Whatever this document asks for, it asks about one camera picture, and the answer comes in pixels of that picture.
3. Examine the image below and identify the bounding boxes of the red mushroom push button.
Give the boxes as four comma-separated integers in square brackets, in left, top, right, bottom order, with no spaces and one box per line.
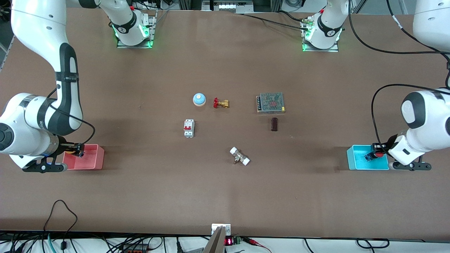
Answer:
[364,150,385,162]

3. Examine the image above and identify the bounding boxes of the pink plastic box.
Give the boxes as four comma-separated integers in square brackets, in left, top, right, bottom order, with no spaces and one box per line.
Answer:
[63,144,105,171]

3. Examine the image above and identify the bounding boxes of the cyan plastic box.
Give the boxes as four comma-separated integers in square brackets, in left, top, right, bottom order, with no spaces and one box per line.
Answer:
[347,145,390,171]

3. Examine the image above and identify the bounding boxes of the metal mesh power supply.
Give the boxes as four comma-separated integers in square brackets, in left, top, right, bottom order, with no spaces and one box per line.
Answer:
[256,92,285,114]

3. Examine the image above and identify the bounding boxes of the brass fitting white ends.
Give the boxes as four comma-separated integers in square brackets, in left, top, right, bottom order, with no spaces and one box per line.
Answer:
[230,147,250,166]

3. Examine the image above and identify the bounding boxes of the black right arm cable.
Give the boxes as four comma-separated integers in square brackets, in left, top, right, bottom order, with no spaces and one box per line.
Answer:
[46,86,96,146]

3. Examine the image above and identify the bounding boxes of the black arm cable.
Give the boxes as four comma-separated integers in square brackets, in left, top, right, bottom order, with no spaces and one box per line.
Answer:
[46,86,96,146]
[371,84,450,150]

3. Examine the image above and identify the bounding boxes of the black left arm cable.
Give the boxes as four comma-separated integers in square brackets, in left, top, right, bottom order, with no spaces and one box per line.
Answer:
[371,84,450,150]

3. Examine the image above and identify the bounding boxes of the black looped cable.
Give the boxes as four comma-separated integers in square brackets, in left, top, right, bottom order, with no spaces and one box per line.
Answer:
[43,200,78,251]

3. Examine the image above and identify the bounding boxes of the black coiled cable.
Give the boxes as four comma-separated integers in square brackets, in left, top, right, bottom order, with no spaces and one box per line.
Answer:
[356,238,391,249]

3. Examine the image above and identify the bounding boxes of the black overhead cable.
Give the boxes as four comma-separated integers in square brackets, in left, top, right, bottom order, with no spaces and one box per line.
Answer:
[347,0,450,71]

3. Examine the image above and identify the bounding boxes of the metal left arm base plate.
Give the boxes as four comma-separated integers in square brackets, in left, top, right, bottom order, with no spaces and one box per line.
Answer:
[302,18,340,53]

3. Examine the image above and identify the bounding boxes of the white circuit breaker red switch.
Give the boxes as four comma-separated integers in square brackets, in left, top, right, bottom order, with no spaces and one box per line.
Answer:
[183,119,195,138]

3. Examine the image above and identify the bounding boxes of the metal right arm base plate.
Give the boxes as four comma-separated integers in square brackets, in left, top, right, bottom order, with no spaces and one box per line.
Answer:
[117,10,157,49]

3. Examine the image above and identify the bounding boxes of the red clip lead cable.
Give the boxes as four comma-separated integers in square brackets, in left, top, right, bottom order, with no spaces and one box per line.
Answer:
[242,237,274,253]

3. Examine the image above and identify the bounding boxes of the black cable on table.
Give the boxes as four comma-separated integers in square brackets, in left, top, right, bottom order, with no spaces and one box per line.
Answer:
[241,10,310,29]

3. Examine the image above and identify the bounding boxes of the metal front camera bracket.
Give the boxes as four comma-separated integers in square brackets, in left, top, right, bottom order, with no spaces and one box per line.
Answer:
[202,223,232,253]

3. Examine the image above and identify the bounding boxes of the aluminium frame rail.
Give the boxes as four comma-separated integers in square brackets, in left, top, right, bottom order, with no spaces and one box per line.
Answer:
[201,0,254,13]

